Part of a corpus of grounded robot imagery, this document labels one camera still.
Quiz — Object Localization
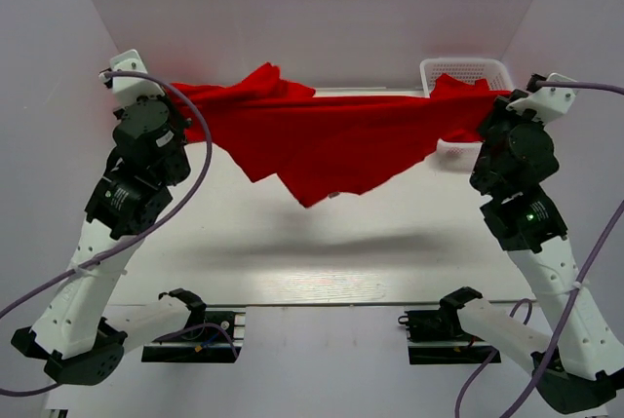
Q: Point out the red t shirt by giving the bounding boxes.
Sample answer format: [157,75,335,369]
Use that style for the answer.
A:
[168,61,513,209]

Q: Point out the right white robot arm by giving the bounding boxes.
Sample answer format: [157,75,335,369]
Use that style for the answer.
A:
[439,76,623,417]

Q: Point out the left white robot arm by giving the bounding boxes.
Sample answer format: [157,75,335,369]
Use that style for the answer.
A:
[11,95,206,386]

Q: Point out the white plastic mesh basket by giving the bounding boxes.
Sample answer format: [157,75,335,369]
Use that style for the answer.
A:
[420,57,514,173]

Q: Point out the crumpled red shirt in basket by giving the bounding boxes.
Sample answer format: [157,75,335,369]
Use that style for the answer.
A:
[430,74,493,143]

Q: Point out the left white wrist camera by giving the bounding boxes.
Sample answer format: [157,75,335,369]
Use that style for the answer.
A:
[98,49,165,107]

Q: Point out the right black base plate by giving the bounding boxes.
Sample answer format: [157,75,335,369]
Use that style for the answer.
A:
[398,309,491,365]

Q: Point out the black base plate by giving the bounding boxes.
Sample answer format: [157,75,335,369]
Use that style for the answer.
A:
[398,309,491,365]
[141,308,246,364]

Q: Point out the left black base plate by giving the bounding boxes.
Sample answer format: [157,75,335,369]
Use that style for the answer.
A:
[141,308,246,364]

